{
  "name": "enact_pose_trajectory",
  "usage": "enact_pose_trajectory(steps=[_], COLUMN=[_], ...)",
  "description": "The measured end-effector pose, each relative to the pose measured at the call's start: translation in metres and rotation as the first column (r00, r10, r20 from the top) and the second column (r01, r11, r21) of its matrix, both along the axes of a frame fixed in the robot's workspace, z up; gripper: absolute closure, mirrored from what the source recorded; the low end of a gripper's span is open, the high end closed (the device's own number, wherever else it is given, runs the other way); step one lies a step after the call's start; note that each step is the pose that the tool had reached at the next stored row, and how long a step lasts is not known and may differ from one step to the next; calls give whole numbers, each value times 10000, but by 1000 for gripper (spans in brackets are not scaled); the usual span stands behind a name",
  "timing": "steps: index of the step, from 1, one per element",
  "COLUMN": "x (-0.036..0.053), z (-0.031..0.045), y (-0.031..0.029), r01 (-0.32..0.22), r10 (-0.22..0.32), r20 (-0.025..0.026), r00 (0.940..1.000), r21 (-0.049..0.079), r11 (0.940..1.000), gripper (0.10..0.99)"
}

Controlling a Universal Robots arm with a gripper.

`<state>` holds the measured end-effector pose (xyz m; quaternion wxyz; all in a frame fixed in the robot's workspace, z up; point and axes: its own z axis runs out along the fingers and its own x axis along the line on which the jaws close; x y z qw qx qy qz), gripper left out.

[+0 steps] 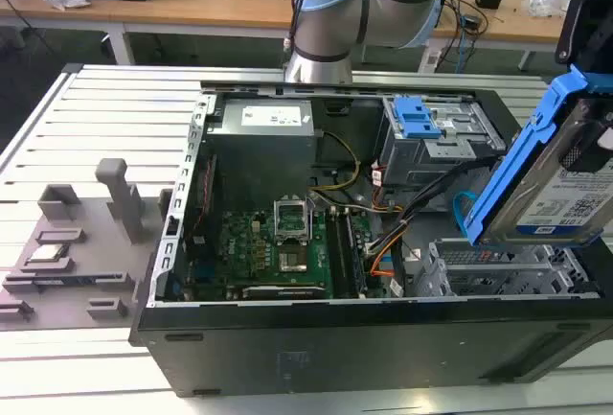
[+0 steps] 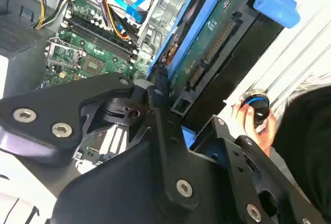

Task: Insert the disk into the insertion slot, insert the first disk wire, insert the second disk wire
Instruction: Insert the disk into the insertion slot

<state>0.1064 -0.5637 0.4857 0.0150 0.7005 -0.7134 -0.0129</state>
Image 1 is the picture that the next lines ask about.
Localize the RAM slot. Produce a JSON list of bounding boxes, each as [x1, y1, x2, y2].
[[325, 207, 358, 297]]

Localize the empty metal disk bay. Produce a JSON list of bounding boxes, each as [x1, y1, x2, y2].
[[412, 238, 601, 299]]

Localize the hard disk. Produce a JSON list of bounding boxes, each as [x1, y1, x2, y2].
[[463, 63, 613, 249]]

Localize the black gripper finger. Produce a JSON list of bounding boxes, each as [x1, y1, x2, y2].
[[562, 96, 613, 173], [554, 0, 607, 65]]

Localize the silver CPU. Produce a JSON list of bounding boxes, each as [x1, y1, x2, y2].
[[28, 243, 72, 264]]

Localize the metal disk bay blue latch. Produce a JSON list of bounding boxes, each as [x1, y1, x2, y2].
[[380, 95, 508, 189]]

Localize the black open PC case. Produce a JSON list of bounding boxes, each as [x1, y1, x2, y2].
[[127, 80, 613, 400]]

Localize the blue cable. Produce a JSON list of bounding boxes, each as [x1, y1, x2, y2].
[[455, 14, 469, 74]]

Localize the grey power supply unit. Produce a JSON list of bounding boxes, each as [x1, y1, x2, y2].
[[204, 97, 318, 181]]

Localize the white power strip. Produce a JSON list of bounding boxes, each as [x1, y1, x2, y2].
[[419, 49, 443, 74]]

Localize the wooden desk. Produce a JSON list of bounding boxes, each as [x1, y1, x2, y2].
[[0, 0, 579, 53]]

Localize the yellow black power wires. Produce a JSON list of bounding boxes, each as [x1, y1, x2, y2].
[[307, 130, 363, 194]]

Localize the green motherboard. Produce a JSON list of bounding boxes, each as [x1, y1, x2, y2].
[[184, 201, 387, 302]]

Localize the RAM stick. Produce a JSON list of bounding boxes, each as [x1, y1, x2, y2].
[[32, 277, 93, 288]]

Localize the grey parts rack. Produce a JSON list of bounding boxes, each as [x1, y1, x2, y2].
[[0, 157, 167, 334]]

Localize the black disk wire bundle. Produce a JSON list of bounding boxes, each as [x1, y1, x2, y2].
[[366, 154, 497, 263]]

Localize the blue disk wire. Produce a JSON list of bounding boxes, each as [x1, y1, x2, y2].
[[451, 189, 481, 240]]

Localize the orange wire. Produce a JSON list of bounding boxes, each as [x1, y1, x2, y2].
[[369, 244, 395, 278]]

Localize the CPU socket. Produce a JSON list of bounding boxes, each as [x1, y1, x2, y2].
[[271, 197, 316, 247]]

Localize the graphics card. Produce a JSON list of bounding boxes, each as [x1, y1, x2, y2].
[[240, 282, 332, 300]]

